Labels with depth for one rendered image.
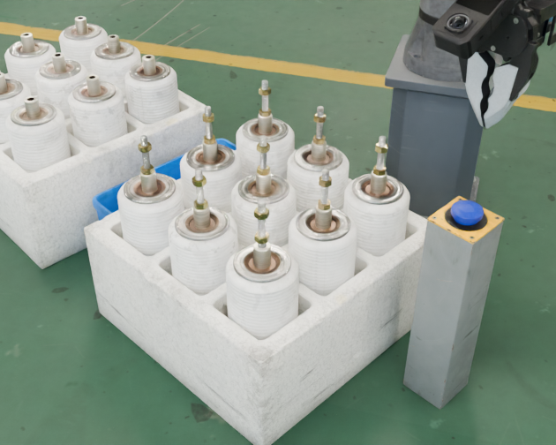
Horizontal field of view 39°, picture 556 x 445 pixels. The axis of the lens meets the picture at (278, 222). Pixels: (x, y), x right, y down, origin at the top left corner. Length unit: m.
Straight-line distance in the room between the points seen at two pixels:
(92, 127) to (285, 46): 0.88
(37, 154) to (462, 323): 0.74
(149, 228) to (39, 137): 0.30
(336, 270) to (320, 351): 0.11
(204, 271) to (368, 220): 0.25
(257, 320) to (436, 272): 0.24
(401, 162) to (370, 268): 0.37
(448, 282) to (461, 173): 0.44
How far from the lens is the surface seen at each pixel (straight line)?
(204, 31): 2.27
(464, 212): 1.00
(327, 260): 1.07
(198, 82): 1.99
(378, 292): 1.14
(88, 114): 1.41
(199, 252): 1.06
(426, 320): 1.11
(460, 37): 0.81
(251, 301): 1.00
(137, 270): 1.14
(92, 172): 1.40
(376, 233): 1.15
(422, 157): 1.44
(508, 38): 0.88
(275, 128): 1.30
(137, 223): 1.15
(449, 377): 1.16
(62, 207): 1.41
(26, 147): 1.38
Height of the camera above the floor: 0.91
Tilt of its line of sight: 37 degrees down
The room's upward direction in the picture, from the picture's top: straight up
